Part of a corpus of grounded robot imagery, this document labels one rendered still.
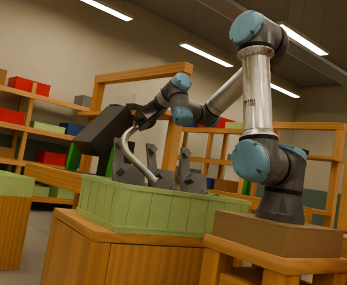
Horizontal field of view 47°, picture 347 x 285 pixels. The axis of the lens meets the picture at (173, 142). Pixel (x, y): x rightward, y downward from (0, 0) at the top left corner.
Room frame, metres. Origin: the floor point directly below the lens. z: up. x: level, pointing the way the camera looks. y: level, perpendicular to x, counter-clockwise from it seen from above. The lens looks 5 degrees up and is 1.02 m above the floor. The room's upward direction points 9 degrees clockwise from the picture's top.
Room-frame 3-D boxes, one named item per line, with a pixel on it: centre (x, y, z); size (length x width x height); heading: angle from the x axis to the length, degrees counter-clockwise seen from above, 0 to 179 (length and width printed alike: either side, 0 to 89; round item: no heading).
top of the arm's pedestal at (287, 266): (1.27, -0.37, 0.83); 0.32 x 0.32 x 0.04; 37
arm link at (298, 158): (1.26, -0.36, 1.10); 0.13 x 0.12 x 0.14; 130
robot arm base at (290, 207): (1.27, -0.37, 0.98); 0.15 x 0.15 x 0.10
